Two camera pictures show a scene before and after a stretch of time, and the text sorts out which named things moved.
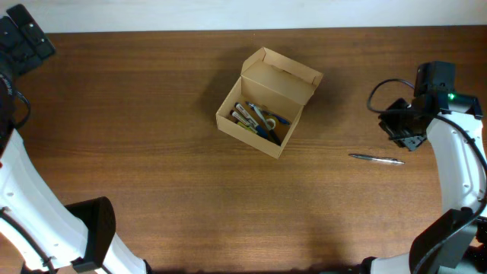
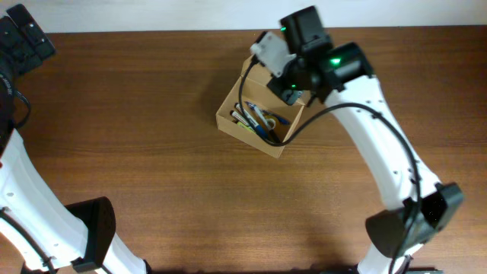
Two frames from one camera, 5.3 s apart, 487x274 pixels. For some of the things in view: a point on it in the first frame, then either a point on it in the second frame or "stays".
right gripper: x=386 y=123 to x=291 y=95
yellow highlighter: x=243 y=125 stays
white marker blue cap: x=261 y=129 stays
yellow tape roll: x=272 y=122 stays
